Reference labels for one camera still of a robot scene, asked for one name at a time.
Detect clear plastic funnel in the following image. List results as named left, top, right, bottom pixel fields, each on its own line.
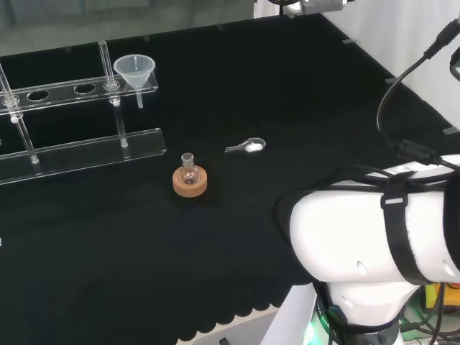
left=113, top=54, right=157, bottom=109

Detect glass weighing funnel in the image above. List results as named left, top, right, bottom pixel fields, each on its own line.
left=224, top=137, right=267, bottom=155

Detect clear acrylic funnel stand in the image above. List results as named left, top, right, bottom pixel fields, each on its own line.
left=0, top=40, right=167, bottom=186

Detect small round-bottom glass flask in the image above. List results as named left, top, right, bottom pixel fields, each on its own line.
left=179, top=152, right=201, bottom=186

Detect yellow stop button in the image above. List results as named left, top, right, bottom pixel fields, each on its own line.
left=425, top=282, right=460, bottom=310

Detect cork ring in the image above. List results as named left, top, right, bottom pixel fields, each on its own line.
left=172, top=165, right=208, bottom=198

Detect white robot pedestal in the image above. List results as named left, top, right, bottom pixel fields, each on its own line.
left=265, top=285, right=319, bottom=345

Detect black cable with ferrite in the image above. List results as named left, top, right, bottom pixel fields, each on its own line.
left=376, top=14, right=460, bottom=170

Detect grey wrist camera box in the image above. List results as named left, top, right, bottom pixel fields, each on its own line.
left=280, top=0, right=349, bottom=17

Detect tangled black cables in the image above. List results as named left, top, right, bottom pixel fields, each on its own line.
left=398, top=283, right=460, bottom=345

